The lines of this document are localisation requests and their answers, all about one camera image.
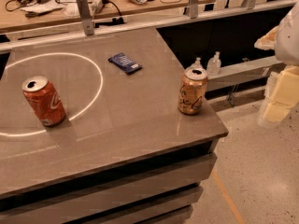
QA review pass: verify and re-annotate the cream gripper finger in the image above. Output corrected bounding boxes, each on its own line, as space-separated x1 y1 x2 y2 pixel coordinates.
262 66 299 123
254 26 278 50

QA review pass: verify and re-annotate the blue rxbar blueberry wrapper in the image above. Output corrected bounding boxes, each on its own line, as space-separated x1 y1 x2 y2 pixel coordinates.
108 53 142 75

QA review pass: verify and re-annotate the red coke can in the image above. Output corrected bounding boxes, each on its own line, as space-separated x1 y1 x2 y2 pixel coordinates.
22 76 66 127

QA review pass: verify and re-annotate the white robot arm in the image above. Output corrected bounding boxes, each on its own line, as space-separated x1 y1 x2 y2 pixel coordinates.
254 2 299 125

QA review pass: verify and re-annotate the gold sparkling water can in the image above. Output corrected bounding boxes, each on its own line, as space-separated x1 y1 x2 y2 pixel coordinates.
178 67 208 115

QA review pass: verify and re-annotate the clear sanitizer bottle right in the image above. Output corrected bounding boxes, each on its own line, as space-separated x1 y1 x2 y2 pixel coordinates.
206 51 221 76

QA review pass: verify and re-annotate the clear sanitizer bottle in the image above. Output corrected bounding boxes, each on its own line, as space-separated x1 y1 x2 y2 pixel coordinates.
206 51 221 76
192 57 202 68

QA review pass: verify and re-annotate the clear sanitizer bottle left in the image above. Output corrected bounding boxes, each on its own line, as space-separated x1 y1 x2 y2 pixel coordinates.
192 57 202 68

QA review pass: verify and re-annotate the grey cabinet with drawers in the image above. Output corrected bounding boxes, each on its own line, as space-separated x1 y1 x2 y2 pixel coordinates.
1 143 217 224

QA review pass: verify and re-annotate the wooden workbench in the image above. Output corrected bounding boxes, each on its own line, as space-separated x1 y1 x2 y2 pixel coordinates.
0 0 299 35

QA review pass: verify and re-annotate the aluminium frame rail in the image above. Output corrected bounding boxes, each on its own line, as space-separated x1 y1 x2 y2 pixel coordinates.
0 0 299 54

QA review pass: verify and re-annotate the metal bracket post middle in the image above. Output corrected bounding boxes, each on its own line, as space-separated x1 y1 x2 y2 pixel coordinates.
187 0 198 19

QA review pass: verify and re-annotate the metal bracket post left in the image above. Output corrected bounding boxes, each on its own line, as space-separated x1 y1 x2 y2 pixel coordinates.
76 0 94 35

